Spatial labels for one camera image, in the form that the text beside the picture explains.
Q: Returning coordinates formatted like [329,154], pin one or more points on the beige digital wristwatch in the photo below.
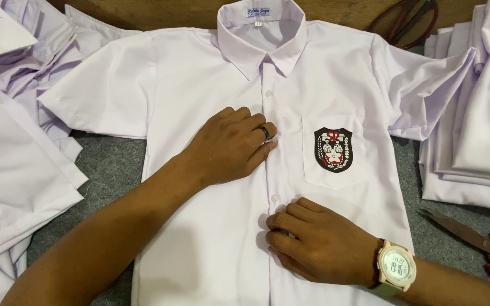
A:
[396,267]

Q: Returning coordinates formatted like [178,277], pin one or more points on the person's left hand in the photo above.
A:
[223,148]

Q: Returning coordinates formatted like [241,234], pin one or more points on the stack of folded white shirts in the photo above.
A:
[483,127]

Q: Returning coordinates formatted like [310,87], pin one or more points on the grey felt mat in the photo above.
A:
[113,170]

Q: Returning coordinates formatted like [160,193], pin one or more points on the person's right hand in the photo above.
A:
[326,246]

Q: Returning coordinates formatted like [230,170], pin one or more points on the pile of unfolded white shirts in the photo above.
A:
[15,170]

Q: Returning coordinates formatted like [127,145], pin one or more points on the white shirt with pocket badge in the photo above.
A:
[211,85]

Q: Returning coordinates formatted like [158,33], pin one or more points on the brown wooden board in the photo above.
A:
[164,12]

